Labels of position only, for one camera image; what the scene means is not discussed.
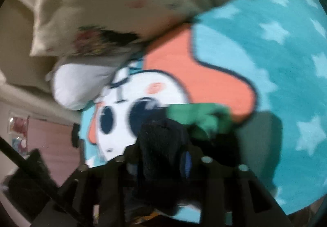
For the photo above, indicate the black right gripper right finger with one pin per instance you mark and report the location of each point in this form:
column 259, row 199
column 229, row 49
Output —
column 216, row 180

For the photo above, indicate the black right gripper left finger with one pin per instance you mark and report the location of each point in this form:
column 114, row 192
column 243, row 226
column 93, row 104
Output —
column 98, row 194

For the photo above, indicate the navy striped child pants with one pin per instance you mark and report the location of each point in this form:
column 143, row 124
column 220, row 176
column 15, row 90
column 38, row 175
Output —
column 156, row 183

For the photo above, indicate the white small pillow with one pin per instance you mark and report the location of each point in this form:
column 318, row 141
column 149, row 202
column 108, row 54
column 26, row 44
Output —
column 76, row 80

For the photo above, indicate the turquoise star fleece blanket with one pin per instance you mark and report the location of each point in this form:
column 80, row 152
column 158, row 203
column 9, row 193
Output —
column 258, row 66

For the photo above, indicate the beige butterfly print pillow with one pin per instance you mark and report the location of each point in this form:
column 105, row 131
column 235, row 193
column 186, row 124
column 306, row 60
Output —
column 93, row 27

